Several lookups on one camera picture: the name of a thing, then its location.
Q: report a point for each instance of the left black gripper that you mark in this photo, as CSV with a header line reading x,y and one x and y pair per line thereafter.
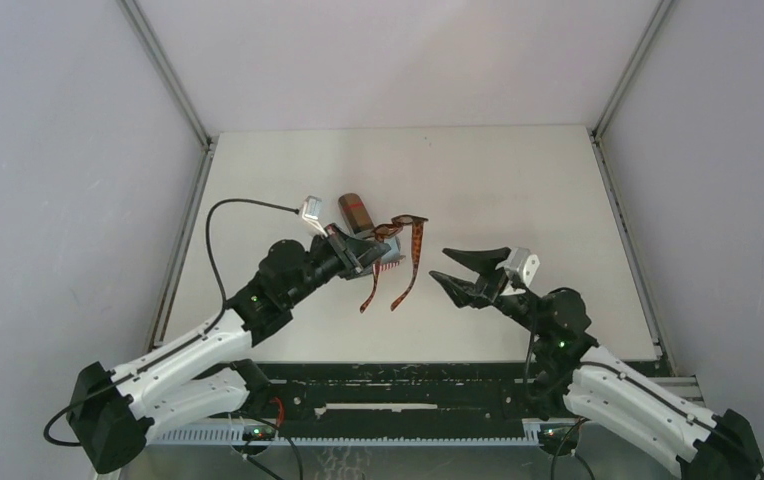
x,y
352,251

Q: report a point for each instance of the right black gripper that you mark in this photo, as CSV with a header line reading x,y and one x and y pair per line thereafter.
x,y
489,286

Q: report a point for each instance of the brown tortoise sunglasses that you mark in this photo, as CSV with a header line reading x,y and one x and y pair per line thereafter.
x,y
386,231

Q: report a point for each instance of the flag print glasses case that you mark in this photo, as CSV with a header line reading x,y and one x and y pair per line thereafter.
x,y
392,257

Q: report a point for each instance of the brown striped glasses case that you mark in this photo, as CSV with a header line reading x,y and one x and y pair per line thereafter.
x,y
355,215

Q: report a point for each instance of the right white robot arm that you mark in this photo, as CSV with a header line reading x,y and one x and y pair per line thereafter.
x,y
566,367

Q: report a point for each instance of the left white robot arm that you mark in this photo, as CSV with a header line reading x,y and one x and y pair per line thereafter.
x,y
117,412

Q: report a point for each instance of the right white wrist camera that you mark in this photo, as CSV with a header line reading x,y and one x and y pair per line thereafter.
x,y
520,269

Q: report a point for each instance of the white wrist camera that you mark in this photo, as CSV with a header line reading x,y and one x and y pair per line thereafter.
x,y
310,214
520,269

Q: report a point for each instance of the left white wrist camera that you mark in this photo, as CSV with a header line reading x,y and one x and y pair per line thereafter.
x,y
310,214

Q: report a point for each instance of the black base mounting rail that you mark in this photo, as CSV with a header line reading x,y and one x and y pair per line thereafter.
x,y
405,401

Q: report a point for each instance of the right aluminium frame post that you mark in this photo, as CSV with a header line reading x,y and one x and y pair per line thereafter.
x,y
598,139

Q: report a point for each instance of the aluminium frame post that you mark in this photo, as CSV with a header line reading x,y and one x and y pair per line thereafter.
x,y
598,139
141,26

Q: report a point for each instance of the left aluminium frame post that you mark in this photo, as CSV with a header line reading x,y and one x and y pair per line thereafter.
x,y
141,26

